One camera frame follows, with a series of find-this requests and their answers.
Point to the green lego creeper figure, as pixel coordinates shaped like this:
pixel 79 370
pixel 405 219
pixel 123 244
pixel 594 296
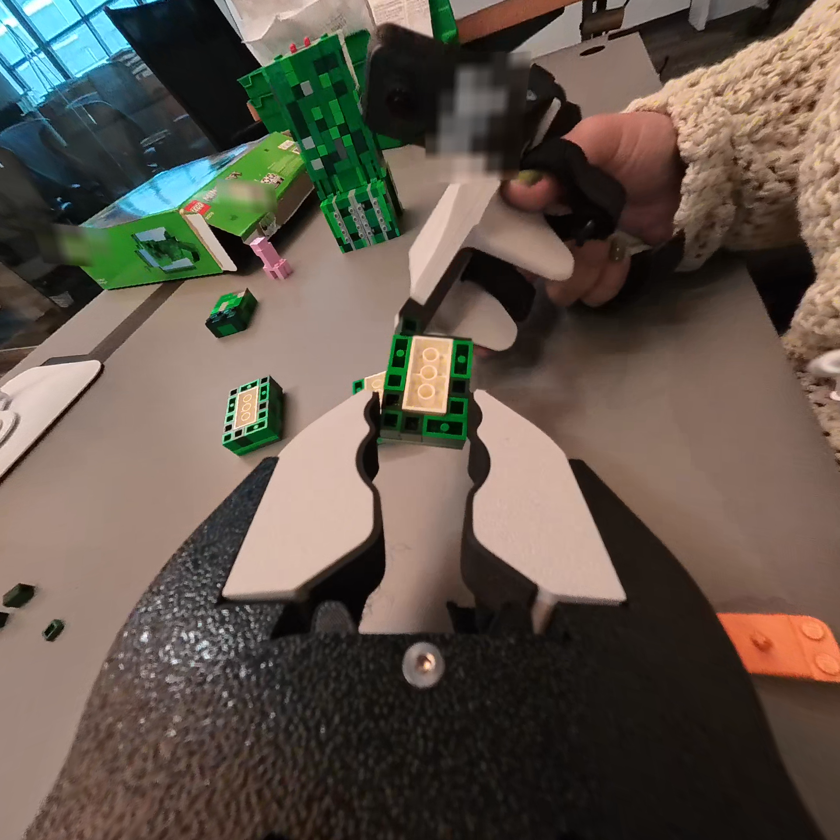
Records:
pixel 328 111

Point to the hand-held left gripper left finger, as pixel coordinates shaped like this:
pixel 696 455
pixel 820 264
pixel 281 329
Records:
pixel 308 512

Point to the green lego set box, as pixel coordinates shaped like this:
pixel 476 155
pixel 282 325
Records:
pixel 164 210

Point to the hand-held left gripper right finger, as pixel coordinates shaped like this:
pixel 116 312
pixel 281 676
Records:
pixel 538 518

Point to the white pad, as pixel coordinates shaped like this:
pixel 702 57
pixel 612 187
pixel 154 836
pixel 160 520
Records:
pixel 46 400

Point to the dark green brick cube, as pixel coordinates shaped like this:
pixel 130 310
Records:
pixel 231 313

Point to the person's right hand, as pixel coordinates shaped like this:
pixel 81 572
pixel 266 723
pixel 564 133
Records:
pixel 643 184

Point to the pink lego pig figure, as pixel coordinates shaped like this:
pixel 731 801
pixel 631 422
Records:
pixel 270 259

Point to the green white lego block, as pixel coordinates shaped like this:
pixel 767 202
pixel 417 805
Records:
pixel 374 382
pixel 426 380

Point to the person's knitted sweater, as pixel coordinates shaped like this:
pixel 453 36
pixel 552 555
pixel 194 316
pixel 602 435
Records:
pixel 827 426

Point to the orange brick separator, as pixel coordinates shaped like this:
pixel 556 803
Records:
pixel 774 646

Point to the small green brick foot block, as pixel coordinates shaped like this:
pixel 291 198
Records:
pixel 253 413

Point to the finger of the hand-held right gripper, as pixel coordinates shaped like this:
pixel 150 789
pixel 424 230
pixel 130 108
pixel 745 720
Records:
pixel 489 325
pixel 459 223

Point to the small dark green lego piece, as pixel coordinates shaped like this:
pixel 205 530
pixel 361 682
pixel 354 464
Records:
pixel 54 629
pixel 18 594

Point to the green lego column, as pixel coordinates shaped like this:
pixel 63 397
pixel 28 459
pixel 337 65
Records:
pixel 444 19

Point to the black panel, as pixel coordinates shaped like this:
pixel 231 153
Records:
pixel 177 65

